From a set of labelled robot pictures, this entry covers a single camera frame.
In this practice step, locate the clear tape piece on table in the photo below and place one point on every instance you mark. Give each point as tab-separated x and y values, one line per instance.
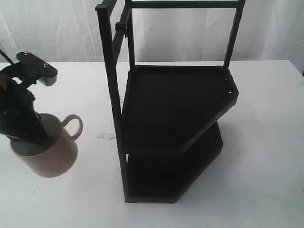
107	136

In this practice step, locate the black two-tier shelf rack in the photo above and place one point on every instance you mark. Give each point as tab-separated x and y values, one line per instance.
165	117

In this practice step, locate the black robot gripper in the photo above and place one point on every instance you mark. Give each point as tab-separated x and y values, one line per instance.
18	120

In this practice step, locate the pink ceramic mug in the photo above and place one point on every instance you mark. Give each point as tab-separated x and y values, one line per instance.
61	154

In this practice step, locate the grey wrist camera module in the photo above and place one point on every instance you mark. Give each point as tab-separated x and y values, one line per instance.
36	68

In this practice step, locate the white backdrop curtain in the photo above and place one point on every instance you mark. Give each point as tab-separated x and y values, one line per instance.
67	31

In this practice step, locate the black sliding hook upper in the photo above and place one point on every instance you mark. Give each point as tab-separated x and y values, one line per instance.
121	27

